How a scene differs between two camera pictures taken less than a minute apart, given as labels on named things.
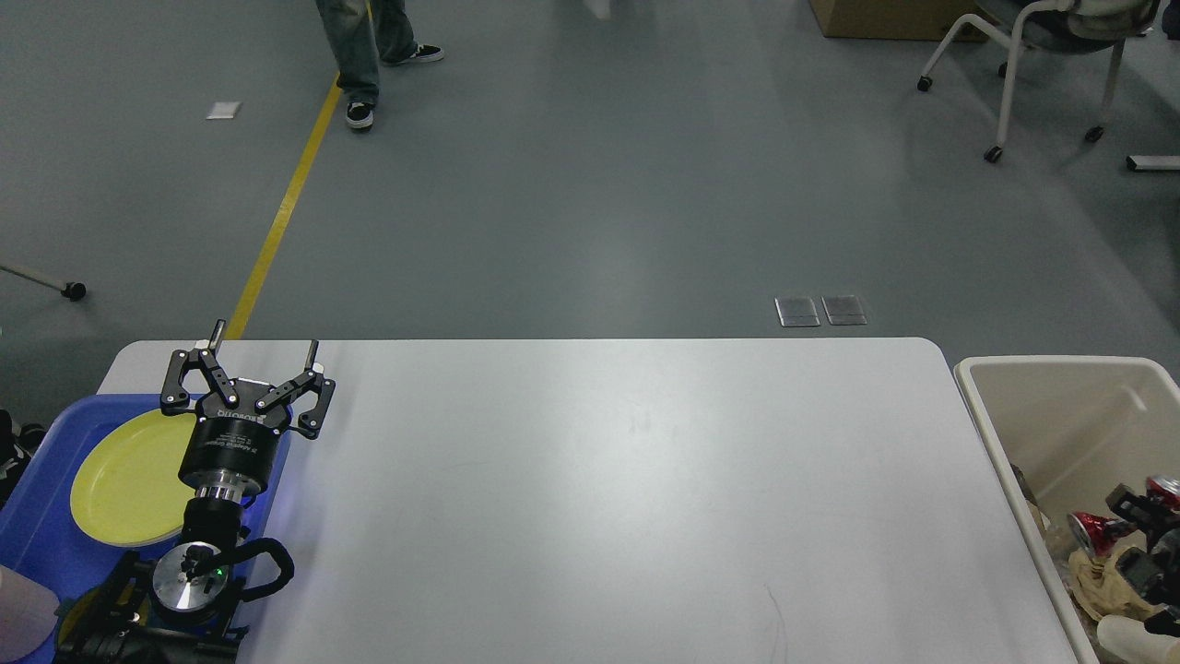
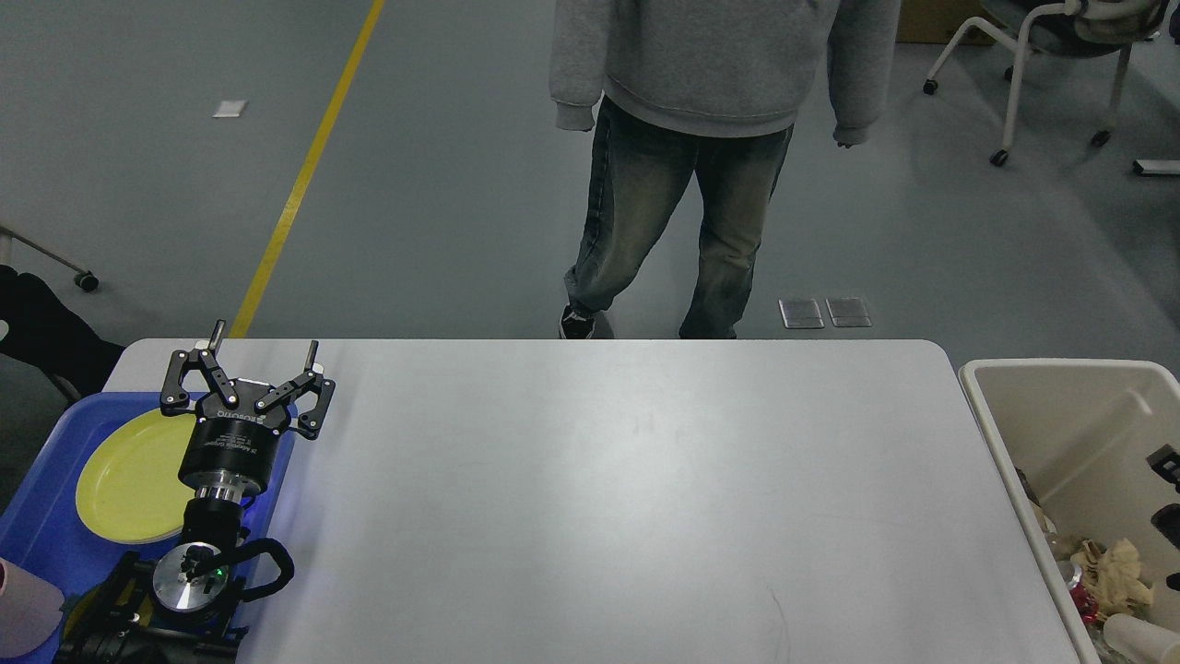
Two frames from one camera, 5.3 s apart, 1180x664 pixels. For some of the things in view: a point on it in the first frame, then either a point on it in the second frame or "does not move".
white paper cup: (1128, 640) does not move
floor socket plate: (796, 312) does not move
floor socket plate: (843, 310) does not move
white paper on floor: (223, 110) does not move
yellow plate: (126, 489) does not move
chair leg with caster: (74, 290) to (85, 279)
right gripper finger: (1152, 515) to (1165, 463)
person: (365, 39) to (705, 92)
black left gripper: (231, 448) does not move
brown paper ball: (1099, 586) does not move
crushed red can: (1097, 534) to (1087, 606)
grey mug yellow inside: (98, 620) does not move
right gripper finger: (1138, 567) to (1167, 522)
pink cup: (29, 612) does not move
